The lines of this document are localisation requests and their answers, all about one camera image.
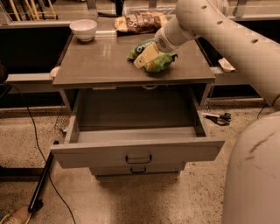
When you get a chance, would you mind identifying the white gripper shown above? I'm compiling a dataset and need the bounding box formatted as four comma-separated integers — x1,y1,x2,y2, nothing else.
134,28,178,68

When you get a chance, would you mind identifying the green rice chip bag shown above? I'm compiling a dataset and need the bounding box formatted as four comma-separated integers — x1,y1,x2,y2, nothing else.
126,38,178,73

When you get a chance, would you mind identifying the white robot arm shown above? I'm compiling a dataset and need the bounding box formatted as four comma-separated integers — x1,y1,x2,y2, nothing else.
135,0,280,224

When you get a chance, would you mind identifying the brown chip bag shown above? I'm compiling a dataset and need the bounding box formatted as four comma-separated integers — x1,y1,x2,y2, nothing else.
115,11,168,33

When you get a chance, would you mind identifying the grey drawer cabinet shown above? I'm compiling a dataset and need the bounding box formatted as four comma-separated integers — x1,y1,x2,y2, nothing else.
52,15,216,113

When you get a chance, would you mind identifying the open grey top drawer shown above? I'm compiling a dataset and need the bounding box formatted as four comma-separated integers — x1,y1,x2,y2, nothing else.
51,86,224,168

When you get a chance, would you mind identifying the grey lower drawer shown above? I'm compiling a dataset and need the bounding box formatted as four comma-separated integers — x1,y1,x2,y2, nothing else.
90,162,186,176

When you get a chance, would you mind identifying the white bowl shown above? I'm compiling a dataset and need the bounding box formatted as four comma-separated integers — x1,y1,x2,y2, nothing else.
69,19,97,42

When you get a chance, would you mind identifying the white foam takeout container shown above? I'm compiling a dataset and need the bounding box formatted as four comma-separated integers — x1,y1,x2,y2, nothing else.
218,58,235,72

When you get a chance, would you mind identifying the small round pink object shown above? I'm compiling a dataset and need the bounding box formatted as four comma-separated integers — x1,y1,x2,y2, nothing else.
50,66,60,78

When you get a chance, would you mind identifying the black metal floor bar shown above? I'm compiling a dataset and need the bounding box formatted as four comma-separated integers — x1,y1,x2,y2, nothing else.
28,152,54,214

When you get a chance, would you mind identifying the tan shoe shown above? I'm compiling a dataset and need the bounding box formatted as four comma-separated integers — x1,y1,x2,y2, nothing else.
0,206,32,224

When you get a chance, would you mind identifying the black top drawer handle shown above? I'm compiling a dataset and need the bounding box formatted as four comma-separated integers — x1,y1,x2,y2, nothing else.
125,155,152,165

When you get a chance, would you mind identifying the wire mesh basket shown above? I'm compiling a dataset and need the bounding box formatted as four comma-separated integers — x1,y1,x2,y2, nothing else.
54,105,71,134

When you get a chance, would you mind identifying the black floor cable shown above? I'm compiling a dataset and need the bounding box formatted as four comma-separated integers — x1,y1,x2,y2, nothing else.
5,83,77,224

